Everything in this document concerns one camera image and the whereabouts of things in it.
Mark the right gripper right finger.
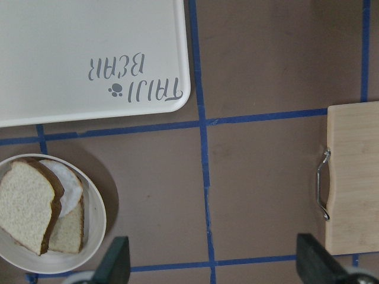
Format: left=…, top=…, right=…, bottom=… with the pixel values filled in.
left=296, top=233, right=349, bottom=284

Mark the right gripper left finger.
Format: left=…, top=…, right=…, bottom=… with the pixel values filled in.
left=92, top=236, right=130, bottom=284

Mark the cream round plate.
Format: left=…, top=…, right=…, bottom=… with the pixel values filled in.
left=1, top=154, right=107, bottom=274

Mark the bread slice with brown crust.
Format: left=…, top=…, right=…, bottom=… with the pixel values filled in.
left=1, top=158, right=64, bottom=256

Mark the bread slice on plate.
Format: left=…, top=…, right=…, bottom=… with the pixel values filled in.
left=49, top=198, right=84, bottom=254

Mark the wooden cutting board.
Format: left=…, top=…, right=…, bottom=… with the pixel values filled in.
left=320, top=102, right=378, bottom=254

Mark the fried egg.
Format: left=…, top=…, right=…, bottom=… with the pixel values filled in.
left=40, top=159, right=83, bottom=218

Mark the cream bear tray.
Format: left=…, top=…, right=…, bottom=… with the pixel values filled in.
left=1, top=1, right=191, bottom=127

